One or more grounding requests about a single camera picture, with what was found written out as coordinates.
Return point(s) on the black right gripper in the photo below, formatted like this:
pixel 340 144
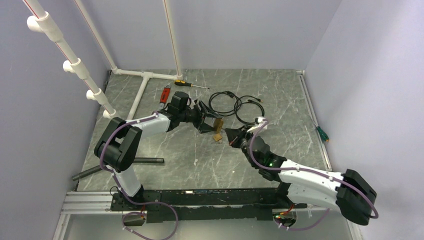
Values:
pixel 235 135

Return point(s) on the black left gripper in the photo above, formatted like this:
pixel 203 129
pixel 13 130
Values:
pixel 202 127

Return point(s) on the large brass padlock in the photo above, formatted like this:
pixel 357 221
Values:
pixel 217 125

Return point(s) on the small brass padlock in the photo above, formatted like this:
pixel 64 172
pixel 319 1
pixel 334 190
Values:
pixel 217 137

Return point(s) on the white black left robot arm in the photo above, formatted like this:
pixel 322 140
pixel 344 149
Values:
pixel 118 145

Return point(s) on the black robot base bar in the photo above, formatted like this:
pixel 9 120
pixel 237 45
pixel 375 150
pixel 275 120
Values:
pixel 207 204

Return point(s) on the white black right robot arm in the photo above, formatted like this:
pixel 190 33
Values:
pixel 346 192

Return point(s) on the yellow black screwdriver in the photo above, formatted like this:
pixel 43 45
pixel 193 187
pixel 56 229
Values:
pixel 182 83

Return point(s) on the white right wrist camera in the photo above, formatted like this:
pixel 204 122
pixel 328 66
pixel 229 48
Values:
pixel 260 123

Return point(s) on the grey adjustable wrench red handle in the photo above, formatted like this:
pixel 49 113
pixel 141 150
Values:
pixel 164 96

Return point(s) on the green handled screwdriver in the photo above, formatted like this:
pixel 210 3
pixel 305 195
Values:
pixel 322 134

